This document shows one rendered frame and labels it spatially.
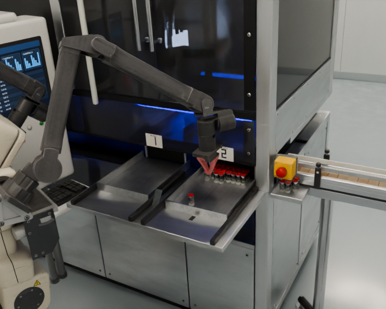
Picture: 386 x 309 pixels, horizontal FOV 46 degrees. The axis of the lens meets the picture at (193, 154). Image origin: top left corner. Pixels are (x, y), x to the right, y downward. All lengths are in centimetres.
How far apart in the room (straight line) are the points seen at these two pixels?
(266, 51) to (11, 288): 118
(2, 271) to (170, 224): 58
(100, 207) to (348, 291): 153
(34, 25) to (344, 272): 212
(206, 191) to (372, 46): 471
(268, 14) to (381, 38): 472
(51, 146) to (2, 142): 17
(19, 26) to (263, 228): 129
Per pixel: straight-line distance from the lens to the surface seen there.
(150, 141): 202
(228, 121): 150
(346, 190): 187
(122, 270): 260
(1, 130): 144
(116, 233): 246
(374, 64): 636
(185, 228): 165
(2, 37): 199
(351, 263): 296
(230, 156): 184
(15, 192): 136
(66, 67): 137
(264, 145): 176
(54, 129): 136
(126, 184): 196
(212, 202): 178
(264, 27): 163
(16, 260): 164
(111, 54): 136
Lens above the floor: 182
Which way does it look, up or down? 26 degrees down
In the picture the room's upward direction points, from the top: 3 degrees counter-clockwise
